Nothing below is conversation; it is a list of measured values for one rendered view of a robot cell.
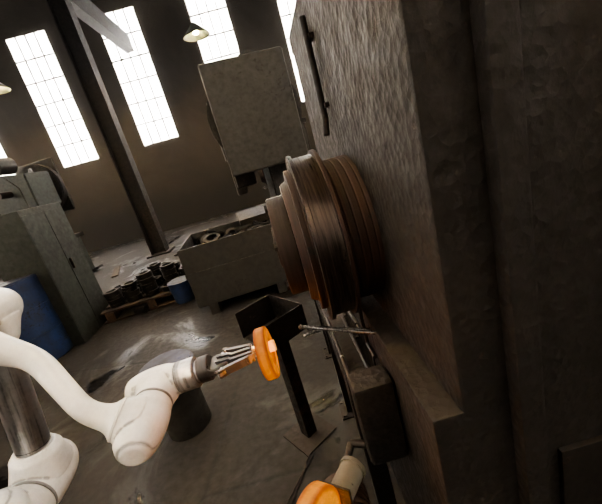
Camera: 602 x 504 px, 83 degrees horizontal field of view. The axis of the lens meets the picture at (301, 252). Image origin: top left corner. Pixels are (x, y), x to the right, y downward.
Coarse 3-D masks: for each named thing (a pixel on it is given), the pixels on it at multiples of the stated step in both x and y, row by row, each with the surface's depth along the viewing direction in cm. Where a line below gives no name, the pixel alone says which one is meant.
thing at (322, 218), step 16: (288, 160) 84; (304, 160) 84; (304, 176) 79; (320, 176) 78; (304, 192) 76; (320, 192) 76; (304, 208) 75; (320, 208) 75; (320, 224) 74; (336, 224) 74; (320, 240) 74; (336, 240) 74; (320, 256) 73; (336, 256) 75; (336, 272) 76; (336, 288) 78; (352, 288) 79; (336, 304) 82; (352, 304) 85
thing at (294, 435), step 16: (256, 304) 166; (272, 304) 171; (288, 304) 158; (240, 320) 161; (256, 320) 166; (272, 320) 172; (288, 320) 146; (304, 320) 152; (272, 336) 141; (288, 336) 146; (288, 352) 157; (288, 368) 158; (288, 384) 162; (304, 400) 165; (304, 416) 166; (288, 432) 176; (304, 432) 170; (320, 432) 170; (304, 448) 164
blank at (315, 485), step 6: (312, 486) 63; (318, 486) 63; (324, 486) 63; (330, 486) 65; (306, 492) 62; (312, 492) 61; (318, 492) 61; (324, 492) 62; (330, 492) 64; (336, 492) 66; (300, 498) 61; (306, 498) 60; (312, 498) 60; (318, 498) 61; (324, 498) 62; (330, 498) 64; (336, 498) 66
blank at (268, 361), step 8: (256, 328) 101; (264, 328) 100; (256, 336) 96; (264, 336) 96; (256, 344) 94; (264, 344) 94; (256, 352) 93; (264, 352) 93; (272, 352) 103; (264, 360) 92; (272, 360) 96; (264, 368) 93; (272, 368) 93; (264, 376) 94; (272, 376) 95
